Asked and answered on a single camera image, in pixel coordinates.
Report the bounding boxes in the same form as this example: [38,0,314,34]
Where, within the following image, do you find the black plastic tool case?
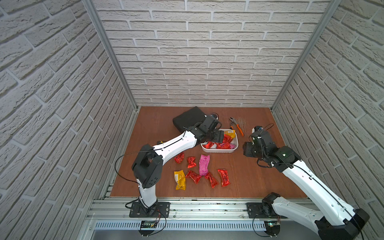
[173,107,206,133]

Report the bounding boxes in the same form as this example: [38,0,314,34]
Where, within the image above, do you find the red tea bag packet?
[186,170,202,184]

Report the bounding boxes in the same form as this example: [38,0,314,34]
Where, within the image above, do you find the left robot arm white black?
[132,115,224,210]

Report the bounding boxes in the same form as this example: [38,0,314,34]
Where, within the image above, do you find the red tea bag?
[174,152,185,164]
[187,157,197,169]
[218,169,231,187]
[205,172,219,189]

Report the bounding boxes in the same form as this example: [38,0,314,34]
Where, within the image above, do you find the magenta tea bag packet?
[199,155,210,176]

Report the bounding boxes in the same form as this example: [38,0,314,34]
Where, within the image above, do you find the right controller board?
[264,221,281,237]

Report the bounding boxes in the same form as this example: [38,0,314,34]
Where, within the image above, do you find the yellow tea bag packet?
[174,170,186,191]

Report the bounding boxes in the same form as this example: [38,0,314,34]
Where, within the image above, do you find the controller board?
[264,221,281,237]
[139,220,159,237]

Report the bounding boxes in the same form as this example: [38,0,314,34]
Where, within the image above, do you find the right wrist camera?
[252,126,264,133]

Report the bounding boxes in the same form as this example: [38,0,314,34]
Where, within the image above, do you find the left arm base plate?
[129,201,171,218]

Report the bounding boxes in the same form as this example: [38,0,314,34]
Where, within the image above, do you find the white plastic storage box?
[200,129,239,153]

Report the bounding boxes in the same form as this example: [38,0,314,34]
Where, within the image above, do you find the small yellow tea bag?
[225,130,236,139]

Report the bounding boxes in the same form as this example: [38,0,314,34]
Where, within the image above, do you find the left controller board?
[139,220,159,237]

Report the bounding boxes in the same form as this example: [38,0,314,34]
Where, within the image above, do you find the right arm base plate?
[246,203,279,219]

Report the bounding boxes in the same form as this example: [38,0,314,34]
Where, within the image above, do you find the aluminium rail frame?
[76,196,343,240]

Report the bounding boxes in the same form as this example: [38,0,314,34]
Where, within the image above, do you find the orange handled pliers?
[230,117,245,137]

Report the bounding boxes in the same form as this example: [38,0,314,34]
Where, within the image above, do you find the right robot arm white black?
[243,126,370,240]

